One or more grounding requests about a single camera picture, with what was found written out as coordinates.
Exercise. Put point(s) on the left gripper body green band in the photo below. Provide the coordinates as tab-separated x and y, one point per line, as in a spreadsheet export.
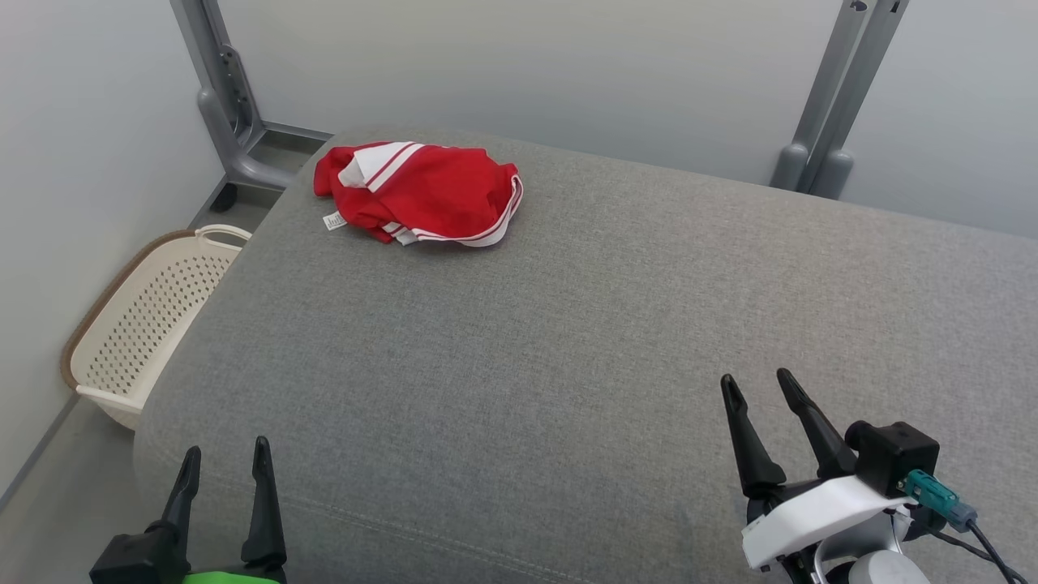
235	577

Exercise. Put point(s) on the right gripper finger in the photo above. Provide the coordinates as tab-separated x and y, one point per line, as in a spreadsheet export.
754	454
823	438

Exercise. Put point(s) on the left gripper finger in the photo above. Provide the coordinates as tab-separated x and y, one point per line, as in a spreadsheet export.
263	519
182	495

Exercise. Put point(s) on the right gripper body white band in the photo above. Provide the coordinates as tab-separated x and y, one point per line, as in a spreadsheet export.
819	511

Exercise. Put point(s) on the red basketball jersey white trim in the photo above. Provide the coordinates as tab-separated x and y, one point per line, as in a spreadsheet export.
438	191

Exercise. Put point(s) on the cream plastic laundry basket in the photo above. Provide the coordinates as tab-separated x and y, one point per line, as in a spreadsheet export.
146	324

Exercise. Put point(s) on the small black floor foot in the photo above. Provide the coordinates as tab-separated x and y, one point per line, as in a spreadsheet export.
224	197

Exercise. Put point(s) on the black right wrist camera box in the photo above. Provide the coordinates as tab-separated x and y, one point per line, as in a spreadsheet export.
896	454

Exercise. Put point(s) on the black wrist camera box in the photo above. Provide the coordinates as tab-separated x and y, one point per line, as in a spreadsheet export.
896	454
134	560

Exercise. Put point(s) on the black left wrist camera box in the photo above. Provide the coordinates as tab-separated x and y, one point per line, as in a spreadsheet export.
134	560

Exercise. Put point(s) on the grey partition post with base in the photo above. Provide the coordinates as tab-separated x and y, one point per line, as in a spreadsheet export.
231	122

